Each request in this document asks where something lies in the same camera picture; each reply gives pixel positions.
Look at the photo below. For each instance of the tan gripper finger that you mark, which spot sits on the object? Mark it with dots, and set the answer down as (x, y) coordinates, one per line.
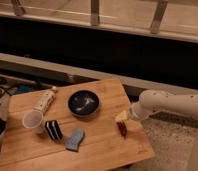
(122, 116)

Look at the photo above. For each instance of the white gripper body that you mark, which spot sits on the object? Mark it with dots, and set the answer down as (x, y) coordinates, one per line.
(137, 111)

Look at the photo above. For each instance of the black and white striped eraser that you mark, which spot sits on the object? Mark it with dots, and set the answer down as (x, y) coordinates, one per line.
(53, 130)

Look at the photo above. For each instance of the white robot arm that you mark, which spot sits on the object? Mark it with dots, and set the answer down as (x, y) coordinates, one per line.
(154, 101)

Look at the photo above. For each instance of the wooden table board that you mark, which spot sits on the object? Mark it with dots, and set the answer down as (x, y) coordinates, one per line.
(102, 147)

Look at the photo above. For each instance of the black bowl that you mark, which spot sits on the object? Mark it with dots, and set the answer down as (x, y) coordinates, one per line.
(83, 103)

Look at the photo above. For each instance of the blue sponge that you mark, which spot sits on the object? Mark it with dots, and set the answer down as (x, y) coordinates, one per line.
(73, 142)

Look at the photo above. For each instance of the white spotted bottle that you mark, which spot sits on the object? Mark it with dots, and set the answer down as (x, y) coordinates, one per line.
(46, 100)

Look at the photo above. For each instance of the white plastic cup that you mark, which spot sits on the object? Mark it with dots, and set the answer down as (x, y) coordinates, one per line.
(34, 121)

